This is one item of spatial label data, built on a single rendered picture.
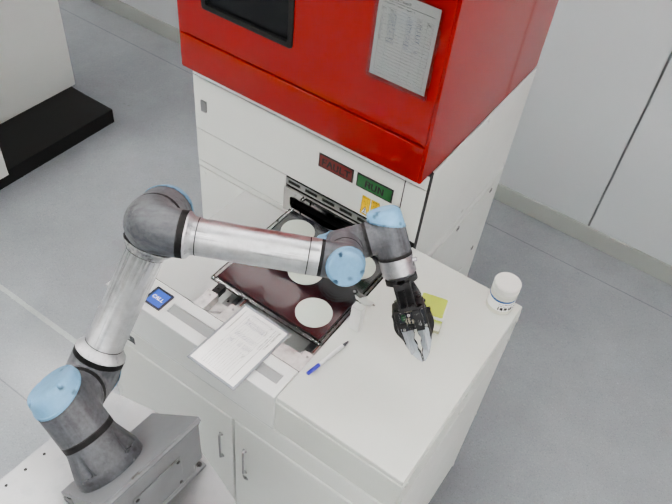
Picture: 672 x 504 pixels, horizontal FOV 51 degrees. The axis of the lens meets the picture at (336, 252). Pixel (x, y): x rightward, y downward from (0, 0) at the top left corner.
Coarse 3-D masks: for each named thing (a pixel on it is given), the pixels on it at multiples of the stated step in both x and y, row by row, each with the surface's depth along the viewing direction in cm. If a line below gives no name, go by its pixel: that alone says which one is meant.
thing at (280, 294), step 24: (288, 216) 214; (240, 264) 199; (240, 288) 193; (264, 288) 194; (288, 288) 194; (312, 288) 195; (336, 288) 196; (360, 288) 196; (288, 312) 188; (336, 312) 190; (312, 336) 184
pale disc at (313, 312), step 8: (304, 304) 191; (312, 304) 191; (320, 304) 191; (328, 304) 192; (296, 312) 189; (304, 312) 189; (312, 312) 189; (320, 312) 189; (328, 312) 190; (304, 320) 187; (312, 320) 187; (320, 320) 188; (328, 320) 188
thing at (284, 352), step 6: (216, 306) 190; (222, 306) 190; (276, 348) 183; (282, 348) 183; (288, 348) 183; (276, 354) 181; (282, 354) 181; (288, 354) 182; (294, 354) 182; (300, 354) 182; (282, 360) 180; (288, 360) 180; (294, 360) 181
